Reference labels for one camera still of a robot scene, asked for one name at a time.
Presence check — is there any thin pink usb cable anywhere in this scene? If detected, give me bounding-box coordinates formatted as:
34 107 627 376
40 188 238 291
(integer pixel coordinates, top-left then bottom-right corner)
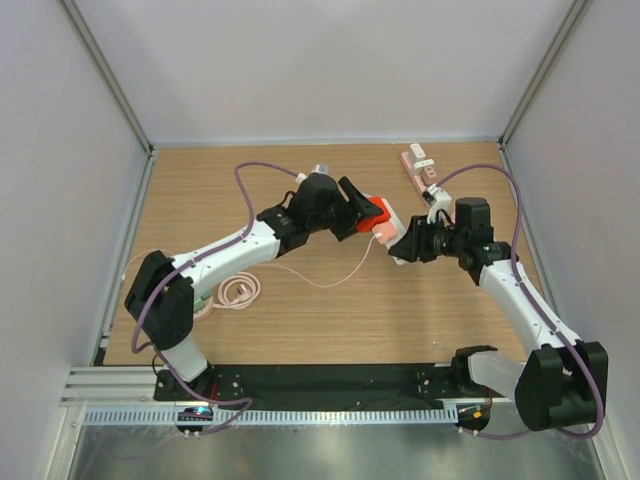
122 237 379 289

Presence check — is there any pink power strip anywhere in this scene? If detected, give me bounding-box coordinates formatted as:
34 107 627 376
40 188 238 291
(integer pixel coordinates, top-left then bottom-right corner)
401 151 429 210

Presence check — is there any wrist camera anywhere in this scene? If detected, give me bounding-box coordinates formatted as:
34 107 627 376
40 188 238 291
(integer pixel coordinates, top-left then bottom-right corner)
295 163 330 184
422 184 452 224

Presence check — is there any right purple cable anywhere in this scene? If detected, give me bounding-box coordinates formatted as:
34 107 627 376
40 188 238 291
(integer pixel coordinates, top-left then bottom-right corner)
424 163 604 441

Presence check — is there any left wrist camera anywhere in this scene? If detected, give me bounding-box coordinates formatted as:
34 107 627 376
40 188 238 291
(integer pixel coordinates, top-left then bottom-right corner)
295 163 330 184

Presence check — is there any mauve dual usb charger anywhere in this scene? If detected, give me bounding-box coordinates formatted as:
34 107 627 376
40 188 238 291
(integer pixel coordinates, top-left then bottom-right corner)
420 165 439 187

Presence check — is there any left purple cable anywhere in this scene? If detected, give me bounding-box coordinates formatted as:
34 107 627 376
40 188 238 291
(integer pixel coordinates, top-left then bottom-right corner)
130 160 311 436

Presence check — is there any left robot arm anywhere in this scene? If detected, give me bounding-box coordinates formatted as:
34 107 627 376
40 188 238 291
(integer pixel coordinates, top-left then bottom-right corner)
124 173 391 400

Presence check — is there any pink usb charger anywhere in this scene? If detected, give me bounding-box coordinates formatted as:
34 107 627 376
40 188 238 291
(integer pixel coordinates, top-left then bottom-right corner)
372 222 398 244

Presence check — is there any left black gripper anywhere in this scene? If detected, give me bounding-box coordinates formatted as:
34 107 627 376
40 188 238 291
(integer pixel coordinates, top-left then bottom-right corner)
307 177 381 240

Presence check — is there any slotted cable duct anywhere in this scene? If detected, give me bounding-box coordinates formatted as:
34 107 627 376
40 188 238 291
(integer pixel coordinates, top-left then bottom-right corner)
83 406 458 428

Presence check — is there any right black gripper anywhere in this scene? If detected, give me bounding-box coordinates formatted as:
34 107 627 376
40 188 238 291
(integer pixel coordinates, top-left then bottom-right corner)
392 213 468 262

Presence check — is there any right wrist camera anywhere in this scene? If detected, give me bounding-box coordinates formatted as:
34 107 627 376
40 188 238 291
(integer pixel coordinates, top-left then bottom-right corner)
422 184 452 224

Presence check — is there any white square charger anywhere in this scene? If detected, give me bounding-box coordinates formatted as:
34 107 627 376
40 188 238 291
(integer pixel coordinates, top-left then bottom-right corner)
408 143 426 163

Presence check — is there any white power strip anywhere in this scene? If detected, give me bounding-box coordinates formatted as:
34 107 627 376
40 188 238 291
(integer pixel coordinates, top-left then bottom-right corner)
372 198 406 254

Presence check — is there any red cube adapter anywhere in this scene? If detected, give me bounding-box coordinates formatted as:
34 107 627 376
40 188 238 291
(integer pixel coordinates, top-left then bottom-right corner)
356 196 391 233

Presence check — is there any purple cable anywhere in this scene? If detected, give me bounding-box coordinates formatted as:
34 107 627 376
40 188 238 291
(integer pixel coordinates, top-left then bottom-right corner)
424 163 604 441
130 160 311 436

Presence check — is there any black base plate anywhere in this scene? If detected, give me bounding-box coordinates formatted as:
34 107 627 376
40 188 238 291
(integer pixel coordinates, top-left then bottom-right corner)
153 362 511 409

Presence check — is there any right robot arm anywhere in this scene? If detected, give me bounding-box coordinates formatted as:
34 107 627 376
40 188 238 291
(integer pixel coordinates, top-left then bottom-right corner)
389 197 608 435

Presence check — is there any round pink socket base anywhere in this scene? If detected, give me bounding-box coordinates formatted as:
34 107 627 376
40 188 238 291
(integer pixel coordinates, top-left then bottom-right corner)
193 295 213 321

